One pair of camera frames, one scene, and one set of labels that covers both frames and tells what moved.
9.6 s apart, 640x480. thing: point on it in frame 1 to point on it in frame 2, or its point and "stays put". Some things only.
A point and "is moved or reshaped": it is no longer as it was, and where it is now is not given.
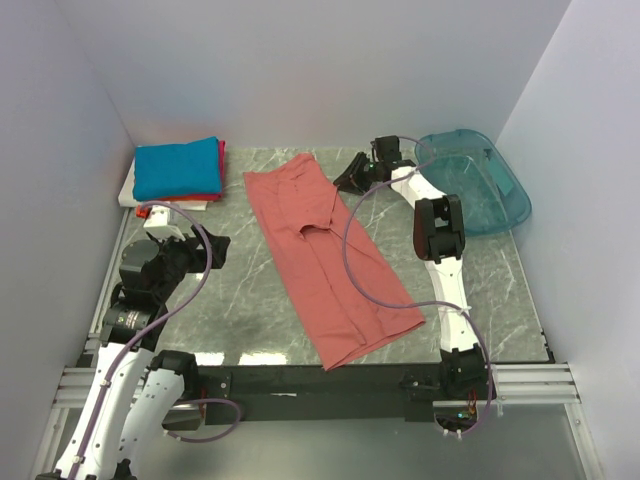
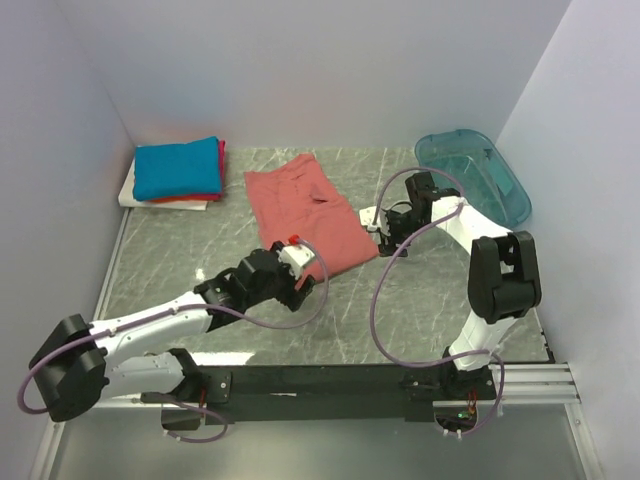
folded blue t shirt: [176, 170] stays put
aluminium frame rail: [518, 385] stays put
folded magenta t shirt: [216, 196] stays put
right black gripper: [351, 175] to [388, 247]
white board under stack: [126, 197] stays put
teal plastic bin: [470, 165] stays put
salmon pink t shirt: [345, 302] is moved or reshaped
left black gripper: [190, 245] to [292, 297]
